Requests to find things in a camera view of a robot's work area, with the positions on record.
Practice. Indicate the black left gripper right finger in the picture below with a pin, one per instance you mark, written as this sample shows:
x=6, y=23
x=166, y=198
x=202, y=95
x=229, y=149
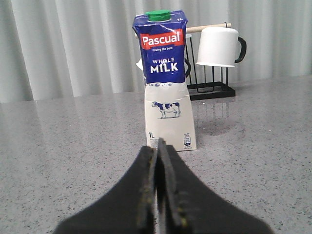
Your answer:
x=187, y=206

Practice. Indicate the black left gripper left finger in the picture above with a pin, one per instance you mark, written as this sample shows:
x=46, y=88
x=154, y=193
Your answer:
x=128, y=208

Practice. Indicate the blue white milk carton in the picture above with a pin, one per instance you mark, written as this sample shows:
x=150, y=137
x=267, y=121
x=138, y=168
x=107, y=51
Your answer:
x=168, y=110

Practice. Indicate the black wire mug rack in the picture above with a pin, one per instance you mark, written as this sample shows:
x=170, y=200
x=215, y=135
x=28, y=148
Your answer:
x=212, y=85

